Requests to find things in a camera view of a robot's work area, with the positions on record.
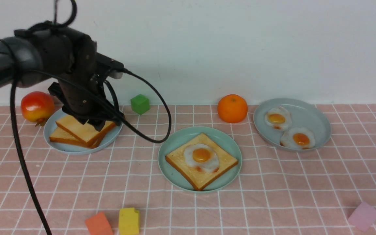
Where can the grey egg plate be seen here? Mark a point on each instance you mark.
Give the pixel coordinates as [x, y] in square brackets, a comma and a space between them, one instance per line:
[302, 115]

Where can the teal centre plate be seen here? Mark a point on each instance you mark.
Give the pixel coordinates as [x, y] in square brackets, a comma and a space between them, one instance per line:
[181, 137]

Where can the light blue bread plate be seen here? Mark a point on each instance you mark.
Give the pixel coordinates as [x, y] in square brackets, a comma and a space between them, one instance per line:
[50, 127]

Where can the yellow block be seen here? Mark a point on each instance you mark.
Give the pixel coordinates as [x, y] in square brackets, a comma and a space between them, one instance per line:
[129, 221]

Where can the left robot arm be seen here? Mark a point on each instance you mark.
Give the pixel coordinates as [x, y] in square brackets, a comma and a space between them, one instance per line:
[30, 57]

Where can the red yellow pomegranate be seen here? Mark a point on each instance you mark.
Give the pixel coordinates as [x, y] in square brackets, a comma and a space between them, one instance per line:
[37, 107]

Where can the green cube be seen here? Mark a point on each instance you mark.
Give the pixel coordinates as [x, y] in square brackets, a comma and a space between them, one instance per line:
[140, 104]

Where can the orange block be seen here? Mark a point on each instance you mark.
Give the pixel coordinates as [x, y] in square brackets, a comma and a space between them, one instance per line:
[98, 225]

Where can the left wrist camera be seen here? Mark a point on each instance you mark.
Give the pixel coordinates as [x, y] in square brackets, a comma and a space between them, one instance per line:
[108, 67]

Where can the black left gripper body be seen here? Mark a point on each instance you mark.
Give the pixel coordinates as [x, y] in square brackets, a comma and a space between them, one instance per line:
[82, 92]

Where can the pink block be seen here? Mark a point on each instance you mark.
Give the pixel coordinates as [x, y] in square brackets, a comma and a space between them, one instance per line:
[363, 216]

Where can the orange fruit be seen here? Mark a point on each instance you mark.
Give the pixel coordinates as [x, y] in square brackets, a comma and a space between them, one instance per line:
[232, 108]

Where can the fried egg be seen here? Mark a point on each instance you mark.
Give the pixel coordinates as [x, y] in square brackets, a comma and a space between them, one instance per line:
[202, 158]
[298, 138]
[278, 118]

